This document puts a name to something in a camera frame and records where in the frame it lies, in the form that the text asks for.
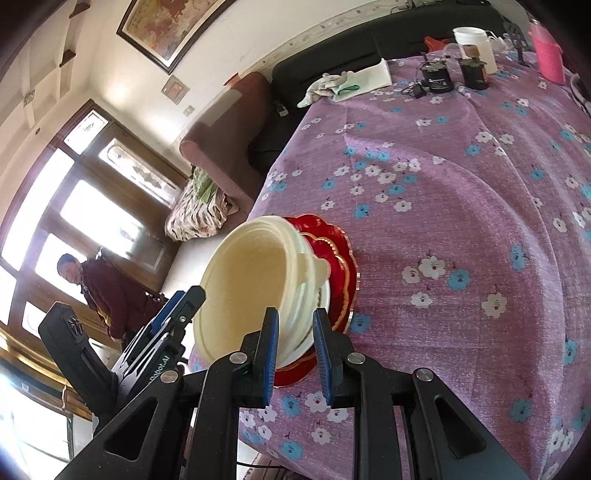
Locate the purple floral tablecloth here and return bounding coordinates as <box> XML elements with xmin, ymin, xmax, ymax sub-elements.
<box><xmin>187</xmin><ymin>46</ymin><xmax>591</xmax><ymax>480</ymax></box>

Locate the large framed painting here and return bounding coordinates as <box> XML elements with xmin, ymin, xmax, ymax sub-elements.
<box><xmin>116</xmin><ymin>0</ymin><xmax>238</xmax><ymax>75</ymax></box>

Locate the brown armchair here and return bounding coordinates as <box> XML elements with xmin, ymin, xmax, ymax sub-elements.
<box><xmin>179</xmin><ymin>71</ymin><xmax>273</xmax><ymax>217</ymax></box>

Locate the white plastic container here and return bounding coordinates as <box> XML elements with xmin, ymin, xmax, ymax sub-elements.
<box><xmin>452</xmin><ymin>27</ymin><xmax>498</xmax><ymax>75</ymax></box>

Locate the black stand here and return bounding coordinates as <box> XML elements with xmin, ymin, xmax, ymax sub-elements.
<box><xmin>503</xmin><ymin>16</ymin><xmax>528</xmax><ymax>63</ymax></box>

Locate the red scalloped plate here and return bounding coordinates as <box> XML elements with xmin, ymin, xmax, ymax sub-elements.
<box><xmin>272</xmin><ymin>213</ymin><xmax>359</xmax><ymax>387</ymax></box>

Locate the wooden glass door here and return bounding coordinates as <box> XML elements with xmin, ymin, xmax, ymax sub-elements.
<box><xmin>0</xmin><ymin>99</ymin><xmax>190</xmax><ymax>416</ymax></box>

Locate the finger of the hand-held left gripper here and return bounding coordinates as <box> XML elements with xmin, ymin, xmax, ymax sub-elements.
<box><xmin>127</xmin><ymin>292</ymin><xmax>185</xmax><ymax>344</ymax></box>
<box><xmin>157</xmin><ymin>287</ymin><xmax>206</xmax><ymax>344</ymax></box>

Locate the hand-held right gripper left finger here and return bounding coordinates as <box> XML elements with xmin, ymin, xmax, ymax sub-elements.
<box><xmin>55</xmin><ymin>307</ymin><xmax>280</xmax><ymax>480</ymax></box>

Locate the small wall frame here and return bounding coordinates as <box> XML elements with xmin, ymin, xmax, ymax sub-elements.
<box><xmin>161</xmin><ymin>75</ymin><xmax>189</xmax><ymax>103</ymax></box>

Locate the white towel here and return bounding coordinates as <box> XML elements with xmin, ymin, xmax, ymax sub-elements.
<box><xmin>297</xmin><ymin>71</ymin><xmax>354</xmax><ymax>109</ymax></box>

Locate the black battery box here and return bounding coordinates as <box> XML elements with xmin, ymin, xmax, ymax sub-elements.
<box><xmin>421</xmin><ymin>62</ymin><xmax>451</xmax><ymax>95</ymax></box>
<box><xmin>459</xmin><ymin>58</ymin><xmax>489</xmax><ymax>90</ymax></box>

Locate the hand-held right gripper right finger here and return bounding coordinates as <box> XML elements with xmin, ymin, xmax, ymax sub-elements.
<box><xmin>312</xmin><ymin>308</ymin><xmax>532</xmax><ymax>480</ymax></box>

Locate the white folded cloth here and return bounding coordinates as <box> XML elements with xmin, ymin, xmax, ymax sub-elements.
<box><xmin>332</xmin><ymin>58</ymin><xmax>393</xmax><ymax>103</ymax></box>

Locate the patterned blanket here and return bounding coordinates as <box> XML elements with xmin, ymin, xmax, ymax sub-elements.
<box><xmin>165</xmin><ymin>166</ymin><xmax>229</xmax><ymax>242</ymax></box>

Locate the pink plastic jug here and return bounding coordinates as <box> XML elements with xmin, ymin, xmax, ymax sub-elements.
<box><xmin>529</xmin><ymin>18</ymin><xmax>566</xmax><ymax>86</ymax></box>

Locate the cream plastic bowl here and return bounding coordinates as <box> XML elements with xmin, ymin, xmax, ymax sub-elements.
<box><xmin>192</xmin><ymin>215</ymin><xmax>308</xmax><ymax>370</ymax></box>
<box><xmin>277</xmin><ymin>226</ymin><xmax>321</xmax><ymax>367</ymax></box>

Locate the black sofa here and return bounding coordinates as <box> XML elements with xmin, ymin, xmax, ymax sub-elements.
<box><xmin>252</xmin><ymin>0</ymin><xmax>509</xmax><ymax>178</ymax></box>

